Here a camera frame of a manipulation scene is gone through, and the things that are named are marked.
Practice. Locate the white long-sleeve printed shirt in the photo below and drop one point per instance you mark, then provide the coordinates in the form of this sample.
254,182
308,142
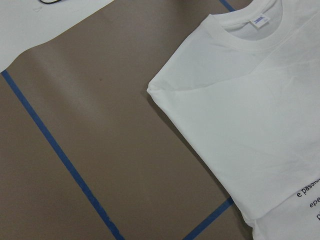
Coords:
244,91

